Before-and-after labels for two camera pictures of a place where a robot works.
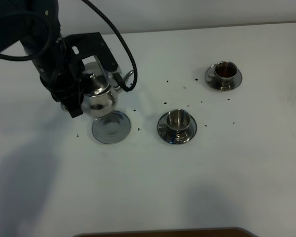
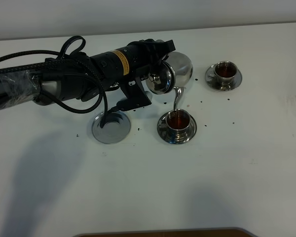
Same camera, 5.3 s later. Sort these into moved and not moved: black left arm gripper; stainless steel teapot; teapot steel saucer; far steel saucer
Moved: stainless steel teapot; black left arm gripper
Not moved: teapot steel saucer; far steel saucer
